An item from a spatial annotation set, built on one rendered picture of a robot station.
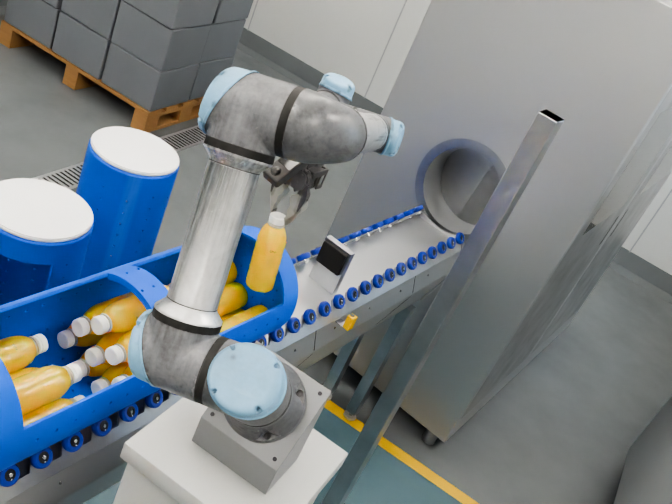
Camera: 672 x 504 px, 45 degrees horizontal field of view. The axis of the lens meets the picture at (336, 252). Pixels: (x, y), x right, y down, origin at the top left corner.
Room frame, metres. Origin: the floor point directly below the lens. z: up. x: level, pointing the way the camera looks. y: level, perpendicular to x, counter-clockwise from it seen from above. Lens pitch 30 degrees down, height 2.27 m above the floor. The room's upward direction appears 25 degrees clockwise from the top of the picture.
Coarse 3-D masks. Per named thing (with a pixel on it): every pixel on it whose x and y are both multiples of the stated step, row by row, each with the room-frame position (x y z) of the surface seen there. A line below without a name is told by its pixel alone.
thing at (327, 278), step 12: (336, 240) 2.17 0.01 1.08; (324, 252) 2.14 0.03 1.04; (336, 252) 2.13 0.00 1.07; (348, 252) 2.13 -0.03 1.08; (324, 264) 2.14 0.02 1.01; (336, 264) 2.12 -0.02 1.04; (348, 264) 2.14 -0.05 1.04; (312, 276) 2.16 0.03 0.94; (324, 276) 2.15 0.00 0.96; (336, 276) 2.13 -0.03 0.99; (324, 288) 2.14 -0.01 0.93; (336, 288) 2.13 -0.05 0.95
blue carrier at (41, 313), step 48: (240, 240) 1.80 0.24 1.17; (96, 288) 1.45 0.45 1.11; (144, 288) 1.36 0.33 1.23; (288, 288) 1.69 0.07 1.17; (0, 336) 1.23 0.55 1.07; (48, 336) 1.33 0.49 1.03; (240, 336) 1.53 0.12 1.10; (0, 384) 0.99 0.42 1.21; (144, 384) 1.25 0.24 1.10; (0, 432) 0.95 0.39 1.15; (48, 432) 1.04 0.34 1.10
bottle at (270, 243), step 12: (264, 228) 1.65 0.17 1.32; (276, 228) 1.65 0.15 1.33; (264, 240) 1.63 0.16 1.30; (276, 240) 1.64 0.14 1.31; (264, 252) 1.63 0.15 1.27; (276, 252) 1.64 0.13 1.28; (252, 264) 1.64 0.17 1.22; (264, 264) 1.63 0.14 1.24; (276, 264) 1.64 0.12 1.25; (252, 276) 1.63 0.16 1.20; (264, 276) 1.63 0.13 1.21; (252, 288) 1.62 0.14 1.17; (264, 288) 1.63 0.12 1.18
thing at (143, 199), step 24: (96, 168) 2.12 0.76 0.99; (96, 192) 2.11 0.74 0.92; (120, 192) 2.11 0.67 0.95; (144, 192) 2.14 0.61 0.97; (168, 192) 2.24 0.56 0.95; (96, 216) 2.11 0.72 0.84; (120, 216) 2.12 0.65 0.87; (144, 216) 2.16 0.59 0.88; (96, 240) 2.11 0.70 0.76; (120, 240) 2.13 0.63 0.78; (144, 240) 2.19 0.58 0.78; (96, 264) 2.11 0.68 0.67; (120, 264) 2.14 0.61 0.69
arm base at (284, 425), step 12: (288, 372) 1.15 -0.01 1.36; (300, 384) 1.16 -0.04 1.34; (300, 396) 1.15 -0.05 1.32; (288, 408) 1.09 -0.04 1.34; (300, 408) 1.13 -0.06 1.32; (228, 420) 1.09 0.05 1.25; (276, 420) 1.06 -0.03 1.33; (288, 420) 1.09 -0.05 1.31; (300, 420) 1.13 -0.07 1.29; (240, 432) 1.08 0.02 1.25; (252, 432) 1.07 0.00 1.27; (264, 432) 1.09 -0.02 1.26; (276, 432) 1.08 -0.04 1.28; (288, 432) 1.10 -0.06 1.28
